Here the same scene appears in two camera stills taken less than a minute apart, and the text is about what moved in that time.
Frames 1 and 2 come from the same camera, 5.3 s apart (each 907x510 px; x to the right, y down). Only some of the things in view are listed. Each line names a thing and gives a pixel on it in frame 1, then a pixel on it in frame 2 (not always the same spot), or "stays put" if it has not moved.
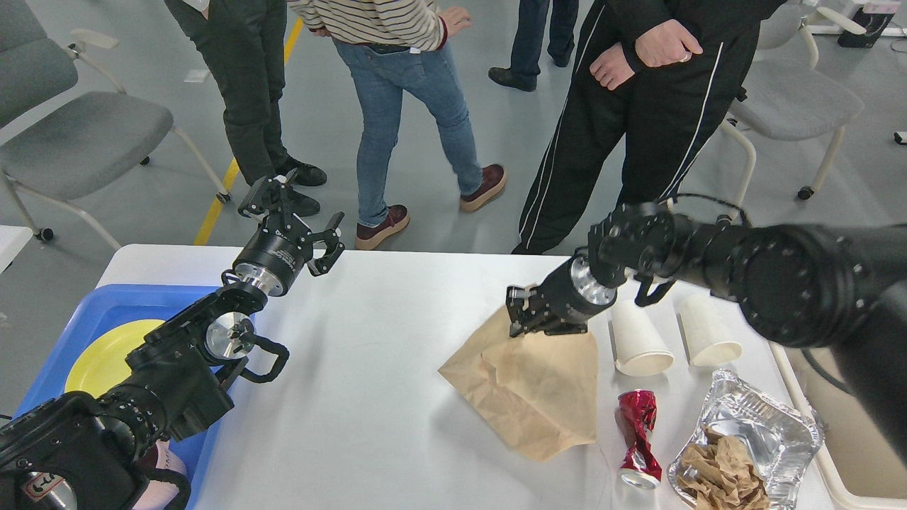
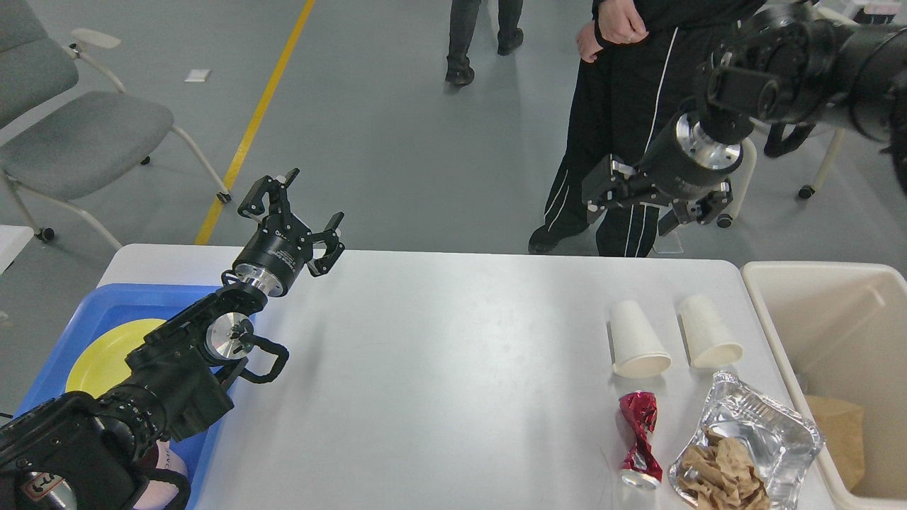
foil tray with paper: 747,450 stays put
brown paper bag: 536,392 -> 842,426
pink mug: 158,494 stays put
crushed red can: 640,468 stays put
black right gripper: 572,294 -> 686,163
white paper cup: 640,348 stays put
